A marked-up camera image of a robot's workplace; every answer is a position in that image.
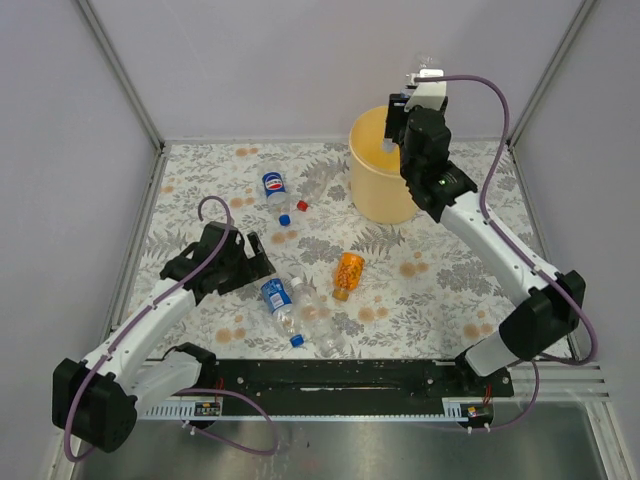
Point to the orange label plastic bottle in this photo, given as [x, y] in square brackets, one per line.
[347, 275]

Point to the Pepsi label plastic bottle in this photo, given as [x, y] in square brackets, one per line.
[277, 196]

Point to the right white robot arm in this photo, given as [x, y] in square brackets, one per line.
[545, 301]

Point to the left aluminium frame post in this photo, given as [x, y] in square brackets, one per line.
[116, 66]

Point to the yellow plastic bin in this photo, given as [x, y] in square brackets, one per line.
[378, 190]

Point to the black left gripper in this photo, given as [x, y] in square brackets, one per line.
[254, 268]

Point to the crushed blue label bottle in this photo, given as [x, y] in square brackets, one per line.
[420, 60]

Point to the blue label bottle blue cap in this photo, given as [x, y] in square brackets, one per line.
[282, 311]

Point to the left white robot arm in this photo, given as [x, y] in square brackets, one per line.
[99, 398]

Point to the white slotted cable duct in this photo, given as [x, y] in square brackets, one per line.
[315, 405]

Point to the floral patterned table mat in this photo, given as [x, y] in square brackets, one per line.
[422, 293]

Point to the clear bottle white cap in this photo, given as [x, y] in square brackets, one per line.
[315, 319]

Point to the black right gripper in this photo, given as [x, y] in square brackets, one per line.
[396, 116]

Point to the right aluminium frame post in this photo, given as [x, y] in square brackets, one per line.
[561, 51]

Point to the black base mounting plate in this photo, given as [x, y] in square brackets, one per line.
[427, 377]

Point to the clear bottle red cap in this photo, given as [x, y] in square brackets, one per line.
[320, 177]

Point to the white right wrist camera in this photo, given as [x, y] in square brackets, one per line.
[426, 89]

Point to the aluminium frame post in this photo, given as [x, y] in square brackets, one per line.
[561, 51]
[116, 66]

